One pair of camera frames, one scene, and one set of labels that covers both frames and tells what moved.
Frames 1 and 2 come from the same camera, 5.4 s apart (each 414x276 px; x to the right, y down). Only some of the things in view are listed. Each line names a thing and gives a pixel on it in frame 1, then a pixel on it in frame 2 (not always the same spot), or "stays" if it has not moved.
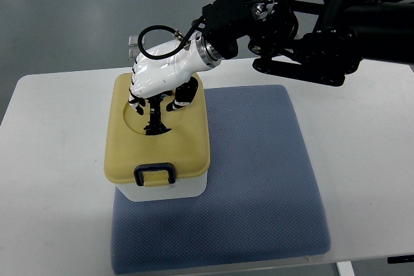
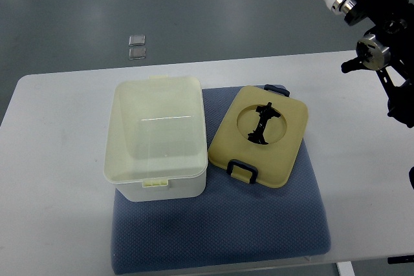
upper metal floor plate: x=132 y=41 stays
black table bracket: x=402 y=258 stays
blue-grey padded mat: x=261 y=203 stays
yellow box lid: x=186 y=145 -> x=259 y=139
